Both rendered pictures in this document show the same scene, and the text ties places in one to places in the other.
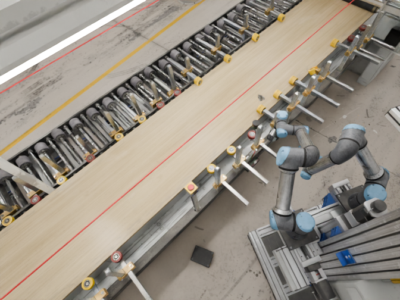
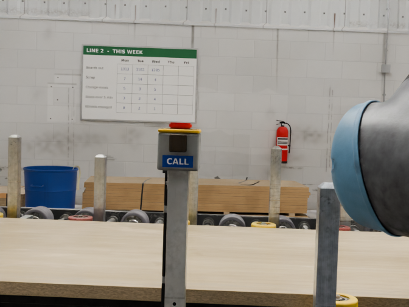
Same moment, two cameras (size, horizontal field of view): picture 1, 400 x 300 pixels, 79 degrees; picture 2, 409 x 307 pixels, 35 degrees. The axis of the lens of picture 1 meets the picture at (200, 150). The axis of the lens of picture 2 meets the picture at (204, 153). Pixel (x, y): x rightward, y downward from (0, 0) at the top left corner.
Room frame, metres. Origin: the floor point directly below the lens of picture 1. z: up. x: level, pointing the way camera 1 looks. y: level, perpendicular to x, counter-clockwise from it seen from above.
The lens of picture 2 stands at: (-0.25, -0.65, 1.24)
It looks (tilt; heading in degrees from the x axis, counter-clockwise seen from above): 3 degrees down; 39
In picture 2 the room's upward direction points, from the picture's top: 2 degrees clockwise
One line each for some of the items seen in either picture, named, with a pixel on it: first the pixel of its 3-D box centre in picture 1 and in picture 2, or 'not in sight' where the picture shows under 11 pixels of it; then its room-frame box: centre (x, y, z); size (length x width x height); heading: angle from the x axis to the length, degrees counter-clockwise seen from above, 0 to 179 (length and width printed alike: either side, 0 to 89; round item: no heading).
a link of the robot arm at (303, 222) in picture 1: (302, 222); not in sight; (0.27, -0.57, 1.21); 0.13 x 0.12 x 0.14; 75
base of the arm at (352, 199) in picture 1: (362, 201); not in sight; (0.37, -1.06, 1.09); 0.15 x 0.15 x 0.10
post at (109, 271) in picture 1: (120, 272); not in sight; (0.17, 0.69, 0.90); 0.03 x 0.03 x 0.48; 36
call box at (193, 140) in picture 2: (191, 189); (179, 150); (0.61, 0.10, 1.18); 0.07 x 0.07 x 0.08; 36
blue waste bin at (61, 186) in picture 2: not in sight; (51, 200); (3.91, 4.70, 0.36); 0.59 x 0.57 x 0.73; 42
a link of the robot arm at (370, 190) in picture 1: (372, 194); not in sight; (0.38, -1.06, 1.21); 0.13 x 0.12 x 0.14; 140
